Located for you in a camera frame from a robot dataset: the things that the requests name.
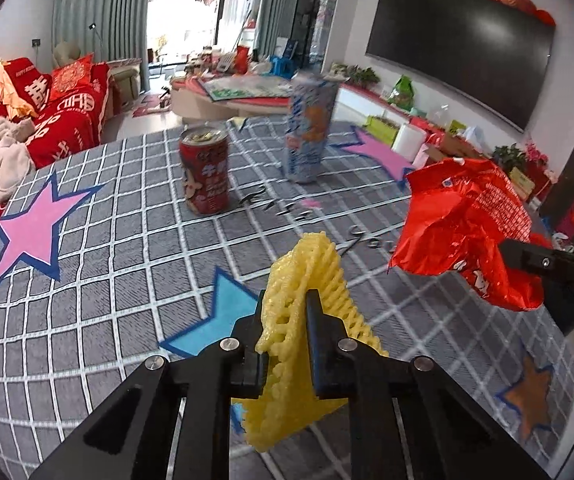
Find grey green left curtain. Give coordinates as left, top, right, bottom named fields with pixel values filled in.
left=52, top=0, right=149, bottom=91

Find red plastic snack bag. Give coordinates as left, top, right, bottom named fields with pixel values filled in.
left=389, top=158, right=550, bottom=312

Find grey green right curtain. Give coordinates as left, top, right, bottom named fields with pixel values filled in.
left=255, top=0, right=293, bottom=56

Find red cardboard gift box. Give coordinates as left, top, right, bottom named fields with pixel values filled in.
left=412, top=130, right=486, bottom=169

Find tall blue white can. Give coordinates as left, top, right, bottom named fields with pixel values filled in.
left=281, top=70, right=338, bottom=183

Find white cylindrical bin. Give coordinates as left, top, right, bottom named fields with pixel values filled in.
left=391, top=122, right=427, bottom=162

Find red drink can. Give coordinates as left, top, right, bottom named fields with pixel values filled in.
left=180, top=122, right=229, bottom=214

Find yellow foam fruit net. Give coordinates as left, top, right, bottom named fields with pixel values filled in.
left=241, top=232, right=388, bottom=453

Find red covered sofa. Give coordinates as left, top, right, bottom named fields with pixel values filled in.
left=0, top=52, right=114, bottom=221

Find grey checked star rug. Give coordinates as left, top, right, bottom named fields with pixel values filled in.
left=0, top=118, right=574, bottom=479

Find grey green curtain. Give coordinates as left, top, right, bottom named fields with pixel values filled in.
left=52, top=0, right=149, bottom=91
left=255, top=0, right=293, bottom=56

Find large wall television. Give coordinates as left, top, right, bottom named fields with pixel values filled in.
left=366, top=0, right=556, bottom=131

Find pink fleece blanket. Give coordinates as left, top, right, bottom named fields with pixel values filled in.
left=0, top=117, right=36, bottom=205

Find round coffee table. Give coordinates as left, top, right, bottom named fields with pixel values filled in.
left=170, top=76, right=289, bottom=122

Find red embroidered cushion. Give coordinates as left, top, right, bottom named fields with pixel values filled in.
left=50, top=53, right=94, bottom=101

